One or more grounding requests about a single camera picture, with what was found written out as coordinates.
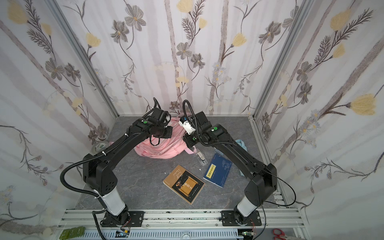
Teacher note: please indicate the brown black book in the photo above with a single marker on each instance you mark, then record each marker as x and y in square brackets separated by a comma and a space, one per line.
[184, 184]

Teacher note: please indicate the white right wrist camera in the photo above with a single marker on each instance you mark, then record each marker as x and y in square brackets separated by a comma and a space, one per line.
[183, 122]

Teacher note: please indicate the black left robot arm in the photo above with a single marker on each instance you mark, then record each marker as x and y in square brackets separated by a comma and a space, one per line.
[98, 169]

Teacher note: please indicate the light blue cloth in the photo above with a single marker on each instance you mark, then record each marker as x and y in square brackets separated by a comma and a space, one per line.
[242, 144]

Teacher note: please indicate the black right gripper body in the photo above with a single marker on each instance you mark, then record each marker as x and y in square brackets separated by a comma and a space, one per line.
[189, 139]

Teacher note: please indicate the pink student backpack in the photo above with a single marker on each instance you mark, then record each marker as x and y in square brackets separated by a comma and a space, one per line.
[167, 148]

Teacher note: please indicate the aluminium mounting rail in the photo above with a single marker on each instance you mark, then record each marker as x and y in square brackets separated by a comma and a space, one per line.
[166, 210]

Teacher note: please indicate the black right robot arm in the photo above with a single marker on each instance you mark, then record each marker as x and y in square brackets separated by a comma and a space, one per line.
[263, 178]

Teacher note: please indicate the blue notebook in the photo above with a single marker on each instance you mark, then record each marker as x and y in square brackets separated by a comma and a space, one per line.
[218, 170]

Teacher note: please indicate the clear tape roll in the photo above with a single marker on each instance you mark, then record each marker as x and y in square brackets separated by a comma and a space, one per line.
[99, 147]

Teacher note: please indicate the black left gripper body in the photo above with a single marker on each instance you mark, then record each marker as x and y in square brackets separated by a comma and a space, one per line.
[167, 132]

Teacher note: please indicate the clear plastic pencil case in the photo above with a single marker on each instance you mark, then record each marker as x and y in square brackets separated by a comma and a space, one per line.
[201, 157]

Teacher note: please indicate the red scissors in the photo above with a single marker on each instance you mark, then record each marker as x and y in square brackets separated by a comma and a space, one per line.
[279, 234]

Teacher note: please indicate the green circuit board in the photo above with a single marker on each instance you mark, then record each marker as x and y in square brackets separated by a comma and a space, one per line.
[72, 233]

